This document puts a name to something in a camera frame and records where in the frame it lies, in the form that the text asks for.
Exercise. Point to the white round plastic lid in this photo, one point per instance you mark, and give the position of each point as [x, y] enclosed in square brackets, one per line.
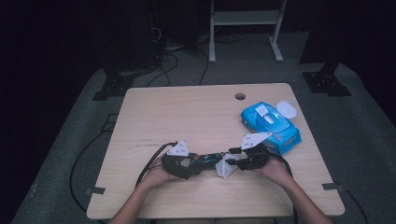
[286, 109]

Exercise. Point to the dark equipment rack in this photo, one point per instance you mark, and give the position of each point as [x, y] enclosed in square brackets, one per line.
[134, 37]

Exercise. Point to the blue and black toy car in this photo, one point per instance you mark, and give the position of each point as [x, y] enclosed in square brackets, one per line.
[210, 158]

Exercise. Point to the white wet wipe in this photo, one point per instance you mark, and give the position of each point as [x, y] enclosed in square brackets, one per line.
[224, 169]

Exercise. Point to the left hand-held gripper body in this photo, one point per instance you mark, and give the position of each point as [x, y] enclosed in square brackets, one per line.
[174, 165]

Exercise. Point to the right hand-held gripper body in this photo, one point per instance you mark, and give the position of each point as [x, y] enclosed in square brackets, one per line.
[255, 158]

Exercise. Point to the black stand base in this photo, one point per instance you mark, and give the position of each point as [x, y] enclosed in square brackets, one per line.
[113, 87]
[325, 82]

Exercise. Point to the blue wet wipes pack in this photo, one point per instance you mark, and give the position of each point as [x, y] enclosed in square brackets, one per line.
[286, 130]

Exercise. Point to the person's left hand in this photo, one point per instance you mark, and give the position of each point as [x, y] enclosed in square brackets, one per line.
[155, 179]

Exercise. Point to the black tape strip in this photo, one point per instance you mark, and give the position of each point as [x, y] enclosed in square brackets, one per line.
[96, 190]
[331, 186]

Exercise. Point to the person's right hand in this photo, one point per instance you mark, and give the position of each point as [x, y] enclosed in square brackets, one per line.
[275, 172]

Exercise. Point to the white metal stand frame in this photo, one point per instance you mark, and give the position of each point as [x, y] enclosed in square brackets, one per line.
[246, 17]

